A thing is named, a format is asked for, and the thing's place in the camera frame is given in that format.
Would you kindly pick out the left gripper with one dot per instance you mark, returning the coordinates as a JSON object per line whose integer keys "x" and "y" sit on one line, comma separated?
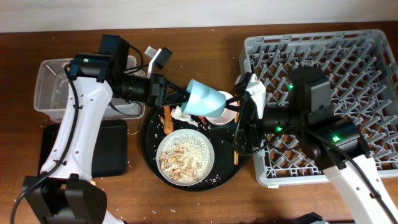
{"x": 160, "y": 85}

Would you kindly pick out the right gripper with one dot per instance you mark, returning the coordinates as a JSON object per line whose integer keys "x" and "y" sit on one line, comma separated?
{"x": 250, "y": 122}

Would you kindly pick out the light blue cup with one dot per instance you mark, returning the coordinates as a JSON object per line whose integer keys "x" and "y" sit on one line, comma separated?
{"x": 204, "y": 101}

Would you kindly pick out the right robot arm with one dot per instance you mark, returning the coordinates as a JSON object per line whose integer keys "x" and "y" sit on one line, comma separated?
{"x": 335, "y": 144}

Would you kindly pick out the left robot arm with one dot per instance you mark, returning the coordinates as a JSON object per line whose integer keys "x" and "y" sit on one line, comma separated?
{"x": 62, "y": 192}

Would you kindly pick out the grey dishwasher rack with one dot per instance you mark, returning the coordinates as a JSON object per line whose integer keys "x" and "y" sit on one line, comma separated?
{"x": 360, "y": 67}

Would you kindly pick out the crumpled white tissue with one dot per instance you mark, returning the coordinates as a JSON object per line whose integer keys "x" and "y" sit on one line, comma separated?
{"x": 177, "y": 114}

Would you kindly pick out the red snack wrapper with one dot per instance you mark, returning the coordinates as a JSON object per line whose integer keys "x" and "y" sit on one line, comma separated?
{"x": 202, "y": 119}

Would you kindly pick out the peanut shell on tray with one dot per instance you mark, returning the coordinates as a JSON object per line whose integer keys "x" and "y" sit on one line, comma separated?
{"x": 162, "y": 120}

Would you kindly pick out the orange carrot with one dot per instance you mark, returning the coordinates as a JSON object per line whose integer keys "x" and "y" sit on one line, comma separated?
{"x": 168, "y": 124}

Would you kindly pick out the left wooden chopstick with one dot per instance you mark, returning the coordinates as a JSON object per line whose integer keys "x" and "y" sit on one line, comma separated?
{"x": 235, "y": 158}

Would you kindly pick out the wooden chopstick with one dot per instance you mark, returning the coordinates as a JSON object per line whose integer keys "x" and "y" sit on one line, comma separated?
{"x": 236, "y": 120}
{"x": 235, "y": 158}

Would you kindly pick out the right wooden chopstick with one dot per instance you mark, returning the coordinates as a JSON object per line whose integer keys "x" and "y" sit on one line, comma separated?
{"x": 236, "y": 120}

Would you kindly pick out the grey plate with rice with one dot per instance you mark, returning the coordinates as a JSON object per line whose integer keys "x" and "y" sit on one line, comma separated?
{"x": 185, "y": 157}

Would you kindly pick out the black rectangular tray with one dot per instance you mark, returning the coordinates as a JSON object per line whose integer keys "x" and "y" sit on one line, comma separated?
{"x": 110, "y": 154}

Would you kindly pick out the clear plastic bin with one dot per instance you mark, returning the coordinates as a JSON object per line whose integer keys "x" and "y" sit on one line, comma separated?
{"x": 51, "y": 95}

